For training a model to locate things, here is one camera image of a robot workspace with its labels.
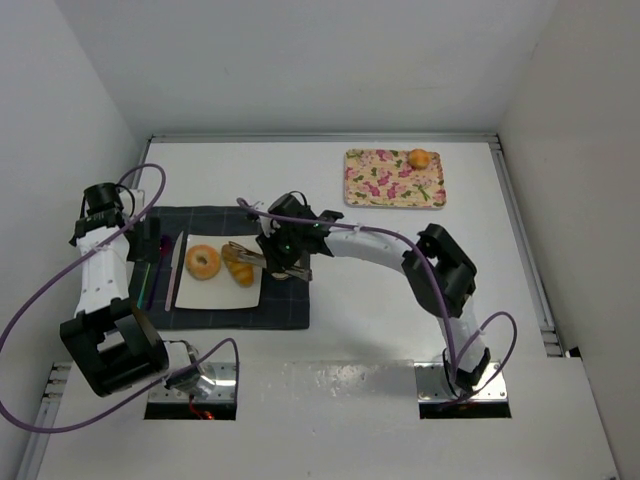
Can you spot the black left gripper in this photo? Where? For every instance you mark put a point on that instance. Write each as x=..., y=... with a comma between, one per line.
x=148, y=242

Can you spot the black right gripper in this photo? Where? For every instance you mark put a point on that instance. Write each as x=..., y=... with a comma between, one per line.
x=277, y=245

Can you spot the metal bread tongs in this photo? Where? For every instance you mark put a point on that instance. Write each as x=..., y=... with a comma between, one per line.
x=257, y=259

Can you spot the striped long bread roll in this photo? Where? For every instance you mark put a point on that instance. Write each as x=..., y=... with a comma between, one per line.
x=242, y=273

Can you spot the iridescent fork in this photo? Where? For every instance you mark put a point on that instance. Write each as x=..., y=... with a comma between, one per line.
x=141, y=295

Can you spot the sugared donut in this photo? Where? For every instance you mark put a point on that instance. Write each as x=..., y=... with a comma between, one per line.
x=202, y=262

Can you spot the small round bun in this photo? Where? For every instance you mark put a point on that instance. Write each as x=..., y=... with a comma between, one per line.
x=419, y=159

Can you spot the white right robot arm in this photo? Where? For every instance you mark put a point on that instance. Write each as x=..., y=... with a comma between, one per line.
x=440, y=274

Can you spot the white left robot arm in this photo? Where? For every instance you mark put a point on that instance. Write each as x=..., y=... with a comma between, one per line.
x=111, y=340

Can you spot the dark checked placemat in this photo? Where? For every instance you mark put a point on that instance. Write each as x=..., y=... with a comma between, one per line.
x=283, y=305

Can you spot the white square plate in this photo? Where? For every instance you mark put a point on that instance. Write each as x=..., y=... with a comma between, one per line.
x=220, y=292

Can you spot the floral rectangular tray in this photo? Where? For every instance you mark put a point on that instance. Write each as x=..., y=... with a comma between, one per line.
x=382, y=178

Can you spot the pink handled knife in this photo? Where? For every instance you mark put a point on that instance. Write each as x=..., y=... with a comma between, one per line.
x=173, y=272

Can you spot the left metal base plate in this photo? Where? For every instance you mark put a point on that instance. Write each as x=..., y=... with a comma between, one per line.
x=220, y=382

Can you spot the metal base plate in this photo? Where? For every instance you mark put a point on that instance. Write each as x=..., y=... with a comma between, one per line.
x=433, y=387
x=220, y=382

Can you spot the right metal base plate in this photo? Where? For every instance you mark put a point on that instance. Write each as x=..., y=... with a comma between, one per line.
x=433, y=387

